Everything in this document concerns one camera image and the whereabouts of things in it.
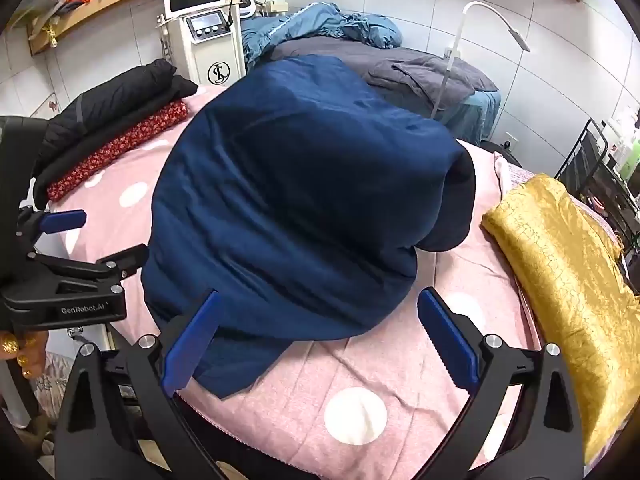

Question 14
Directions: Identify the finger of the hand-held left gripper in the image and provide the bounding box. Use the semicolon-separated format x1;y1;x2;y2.
30;243;150;286
15;207;87;241

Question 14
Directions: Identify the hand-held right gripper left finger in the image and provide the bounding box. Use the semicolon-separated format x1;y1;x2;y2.
52;289;223;480

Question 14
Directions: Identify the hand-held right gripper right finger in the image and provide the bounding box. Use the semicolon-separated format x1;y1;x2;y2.
417;287;586;480

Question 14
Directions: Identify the navy blue jacket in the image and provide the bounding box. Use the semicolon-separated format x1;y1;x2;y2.
141;55;476;401

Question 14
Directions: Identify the person's left hand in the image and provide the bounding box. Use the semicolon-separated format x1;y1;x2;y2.
0;329;49;381

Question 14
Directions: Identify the red floral cloth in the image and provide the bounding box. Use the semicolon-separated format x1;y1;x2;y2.
46;100;190;202

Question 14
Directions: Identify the black puffer jacket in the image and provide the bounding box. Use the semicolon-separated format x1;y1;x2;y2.
31;58;199;206

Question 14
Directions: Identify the golden satin cloth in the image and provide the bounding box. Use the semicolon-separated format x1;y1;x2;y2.
481;174;640;468

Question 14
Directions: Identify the white beauty machine with screen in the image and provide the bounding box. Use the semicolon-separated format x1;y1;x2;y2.
157;0;248;88

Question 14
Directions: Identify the teal bed skirt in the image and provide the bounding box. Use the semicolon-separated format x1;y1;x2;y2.
435;90;502;147

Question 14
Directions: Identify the green plastic bottle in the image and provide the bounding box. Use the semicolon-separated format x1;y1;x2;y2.
624;137;640;183

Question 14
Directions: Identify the grey jacket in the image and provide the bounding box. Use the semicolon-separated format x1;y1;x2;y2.
270;37;501;111

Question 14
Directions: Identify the white plastic bottle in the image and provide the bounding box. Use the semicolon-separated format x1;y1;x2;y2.
600;105;640;161

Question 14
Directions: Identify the light blue jacket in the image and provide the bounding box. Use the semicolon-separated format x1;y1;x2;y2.
241;2;403;68

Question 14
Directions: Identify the white gooseneck lamp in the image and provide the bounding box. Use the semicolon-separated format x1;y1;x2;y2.
432;1;532;121

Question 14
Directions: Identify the black wire rack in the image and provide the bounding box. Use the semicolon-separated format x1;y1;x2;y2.
555;119;640;261

